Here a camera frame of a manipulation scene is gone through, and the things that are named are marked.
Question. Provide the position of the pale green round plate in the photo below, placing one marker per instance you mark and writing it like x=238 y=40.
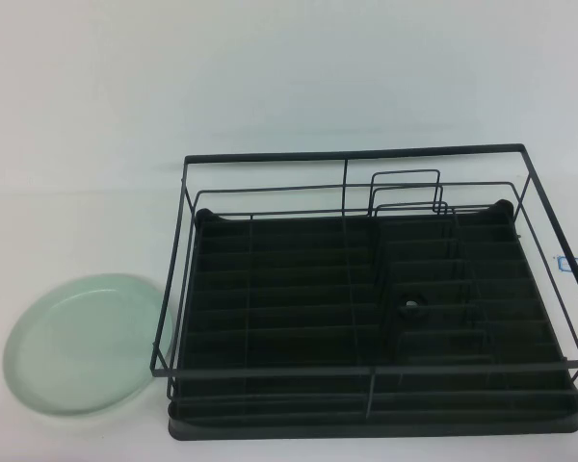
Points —
x=82 y=346

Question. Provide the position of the black plastic drip tray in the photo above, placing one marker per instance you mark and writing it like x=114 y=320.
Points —
x=298 y=269

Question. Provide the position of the blue outlined table sticker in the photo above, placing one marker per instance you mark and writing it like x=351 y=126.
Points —
x=574 y=264

